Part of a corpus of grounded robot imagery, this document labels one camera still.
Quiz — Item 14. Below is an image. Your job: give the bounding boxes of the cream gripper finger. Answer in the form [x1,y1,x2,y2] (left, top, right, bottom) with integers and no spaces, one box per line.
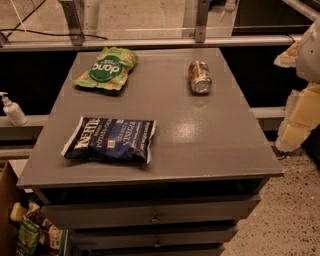
[274,41,299,68]
[275,83,320,152]

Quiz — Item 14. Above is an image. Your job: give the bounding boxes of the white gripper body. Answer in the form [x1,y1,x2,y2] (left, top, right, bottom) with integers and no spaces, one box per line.
[296,17,320,83]

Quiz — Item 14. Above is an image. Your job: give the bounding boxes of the orange soda can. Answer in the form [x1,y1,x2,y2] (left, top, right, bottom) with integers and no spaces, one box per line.
[188,60,212,94]

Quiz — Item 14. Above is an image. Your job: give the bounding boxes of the grey drawer cabinet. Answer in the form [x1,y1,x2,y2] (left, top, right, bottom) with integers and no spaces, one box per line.
[16,47,285,256]

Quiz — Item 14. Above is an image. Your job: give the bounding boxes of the green snack bag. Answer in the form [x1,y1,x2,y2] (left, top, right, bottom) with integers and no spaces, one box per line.
[74,47,138,91]

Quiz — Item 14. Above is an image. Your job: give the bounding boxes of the dark blue chips bag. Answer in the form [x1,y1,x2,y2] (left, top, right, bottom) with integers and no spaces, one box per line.
[61,117,156,163]

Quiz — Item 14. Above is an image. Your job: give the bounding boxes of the white pump bottle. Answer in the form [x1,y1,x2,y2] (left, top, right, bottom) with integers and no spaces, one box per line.
[0,92,28,126]

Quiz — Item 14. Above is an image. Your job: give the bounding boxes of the green snack package in box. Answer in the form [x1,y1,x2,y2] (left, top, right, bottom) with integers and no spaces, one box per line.
[16,217,40,256]

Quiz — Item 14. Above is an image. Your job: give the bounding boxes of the brown cardboard box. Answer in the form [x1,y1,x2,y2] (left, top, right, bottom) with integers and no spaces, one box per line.
[0,162,22,256]

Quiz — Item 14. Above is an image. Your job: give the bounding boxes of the black cable at right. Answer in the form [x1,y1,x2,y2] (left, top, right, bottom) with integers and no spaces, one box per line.
[271,145,291,162]

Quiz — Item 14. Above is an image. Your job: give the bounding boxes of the metal horizontal rail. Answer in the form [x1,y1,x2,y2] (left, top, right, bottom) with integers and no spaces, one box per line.
[0,34,302,52]

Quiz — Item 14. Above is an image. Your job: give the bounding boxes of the left metal bracket post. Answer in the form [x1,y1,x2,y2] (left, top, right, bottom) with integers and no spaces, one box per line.
[60,0,84,46]

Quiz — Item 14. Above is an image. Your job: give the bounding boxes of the black cable on floor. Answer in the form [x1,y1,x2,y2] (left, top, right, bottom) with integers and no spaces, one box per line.
[0,28,108,41]

